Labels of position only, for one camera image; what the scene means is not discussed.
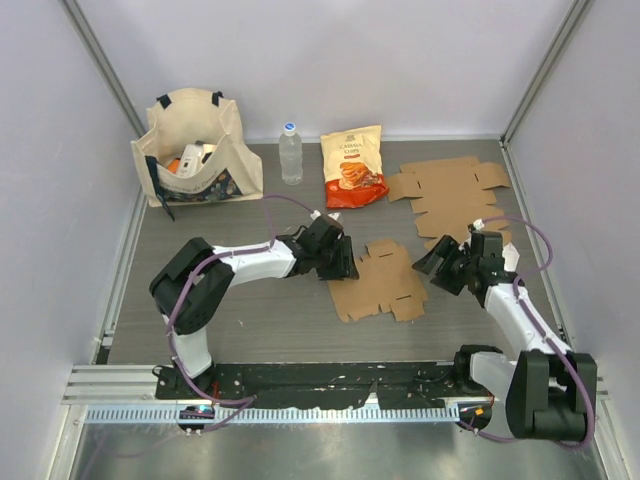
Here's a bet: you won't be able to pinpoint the small brown cardboard box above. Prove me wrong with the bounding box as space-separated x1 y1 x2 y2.
328 239 428 323

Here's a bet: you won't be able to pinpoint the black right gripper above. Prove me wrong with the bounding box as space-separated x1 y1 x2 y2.
412 234 478 295

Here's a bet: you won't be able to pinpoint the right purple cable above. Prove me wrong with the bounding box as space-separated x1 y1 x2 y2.
457 214 599 445

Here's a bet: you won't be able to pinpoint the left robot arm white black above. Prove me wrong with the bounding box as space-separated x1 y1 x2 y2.
149 215 359 399

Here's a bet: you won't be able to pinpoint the white box in tote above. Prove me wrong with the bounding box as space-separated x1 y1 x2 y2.
175 141 216 178

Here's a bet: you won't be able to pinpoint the beige canvas tote bag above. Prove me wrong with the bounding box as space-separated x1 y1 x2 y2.
131 88 264 215

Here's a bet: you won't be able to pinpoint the cassava chips bag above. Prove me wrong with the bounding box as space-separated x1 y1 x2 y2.
320 125 389 209

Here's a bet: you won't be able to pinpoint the clear plastic water bottle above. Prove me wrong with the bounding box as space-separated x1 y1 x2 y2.
279 122 303 185

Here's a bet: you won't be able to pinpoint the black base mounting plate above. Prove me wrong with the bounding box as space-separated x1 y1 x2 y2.
153 360 514 412

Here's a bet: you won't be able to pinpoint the large flat cardboard box blank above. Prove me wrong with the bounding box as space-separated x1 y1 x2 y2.
386 156 511 250

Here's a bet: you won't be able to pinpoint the slotted cable duct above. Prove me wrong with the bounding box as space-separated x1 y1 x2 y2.
85 403 460 425

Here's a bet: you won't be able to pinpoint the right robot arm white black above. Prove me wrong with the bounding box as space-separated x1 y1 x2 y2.
412 230 597 449

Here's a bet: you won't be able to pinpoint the aluminium frame rail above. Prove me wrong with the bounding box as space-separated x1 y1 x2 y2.
62 363 161 405

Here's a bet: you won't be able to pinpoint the white paper scrap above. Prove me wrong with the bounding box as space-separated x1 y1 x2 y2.
502 242 520 272

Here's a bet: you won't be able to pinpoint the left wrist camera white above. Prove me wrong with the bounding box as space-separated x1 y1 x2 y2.
310 210 341 222

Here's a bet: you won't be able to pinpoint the orange item in tote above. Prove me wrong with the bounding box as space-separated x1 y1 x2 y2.
167 158 181 174

